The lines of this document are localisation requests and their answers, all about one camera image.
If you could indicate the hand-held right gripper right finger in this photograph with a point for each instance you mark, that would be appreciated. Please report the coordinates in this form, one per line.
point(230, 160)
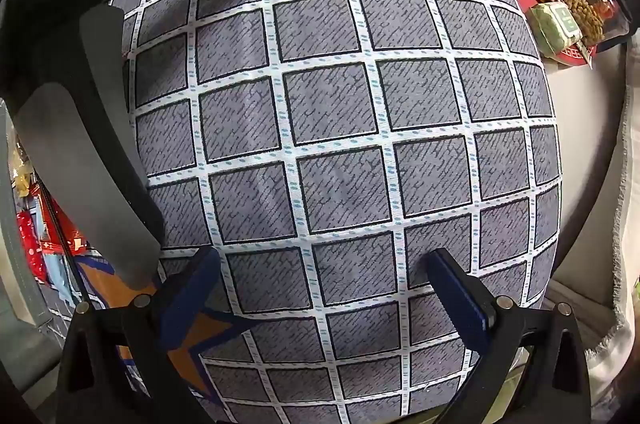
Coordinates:
point(460, 299)

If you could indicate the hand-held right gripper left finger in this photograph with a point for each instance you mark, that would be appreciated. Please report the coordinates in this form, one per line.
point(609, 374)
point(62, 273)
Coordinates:
point(192, 291)

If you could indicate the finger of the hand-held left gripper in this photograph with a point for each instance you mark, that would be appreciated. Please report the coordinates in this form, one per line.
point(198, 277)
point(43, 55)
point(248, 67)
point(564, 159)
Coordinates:
point(100, 49)
point(80, 179)

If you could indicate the clear bag of brown snacks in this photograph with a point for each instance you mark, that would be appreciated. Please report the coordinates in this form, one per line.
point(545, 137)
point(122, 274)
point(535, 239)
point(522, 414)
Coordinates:
point(585, 14)

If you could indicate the orange packet with blue star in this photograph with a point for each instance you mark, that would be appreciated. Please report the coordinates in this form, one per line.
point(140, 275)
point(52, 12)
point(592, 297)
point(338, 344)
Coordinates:
point(205, 329)

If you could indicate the yellow snack packet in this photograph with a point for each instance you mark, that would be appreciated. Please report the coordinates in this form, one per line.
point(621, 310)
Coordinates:
point(22, 181)

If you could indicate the red dotted snack packet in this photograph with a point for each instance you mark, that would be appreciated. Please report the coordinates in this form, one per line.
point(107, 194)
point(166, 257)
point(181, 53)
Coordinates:
point(30, 244)

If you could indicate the light blue snack packet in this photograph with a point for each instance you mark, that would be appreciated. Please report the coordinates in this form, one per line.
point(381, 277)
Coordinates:
point(60, 276)

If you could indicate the white fringed cloth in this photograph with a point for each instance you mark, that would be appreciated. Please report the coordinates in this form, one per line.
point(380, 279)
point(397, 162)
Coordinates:
point(590, 229)

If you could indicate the grey checked cloth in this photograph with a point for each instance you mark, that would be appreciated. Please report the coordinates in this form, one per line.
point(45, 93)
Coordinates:
point(350, 129)

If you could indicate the green snack packet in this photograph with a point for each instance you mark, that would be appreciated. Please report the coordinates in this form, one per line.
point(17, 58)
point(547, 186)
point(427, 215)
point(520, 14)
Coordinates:
point(555, 24)

